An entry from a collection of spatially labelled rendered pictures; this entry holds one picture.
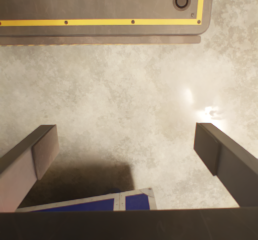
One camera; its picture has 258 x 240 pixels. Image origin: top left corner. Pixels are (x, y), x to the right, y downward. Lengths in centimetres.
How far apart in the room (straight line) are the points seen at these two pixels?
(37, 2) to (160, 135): 69
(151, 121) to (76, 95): 37
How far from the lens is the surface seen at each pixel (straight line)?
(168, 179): 104
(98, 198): 85
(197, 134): 17
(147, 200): 79
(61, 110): 89
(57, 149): 17
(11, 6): 56
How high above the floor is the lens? 80
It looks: 73 degrees down
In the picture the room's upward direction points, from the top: 176 degrees clockwise
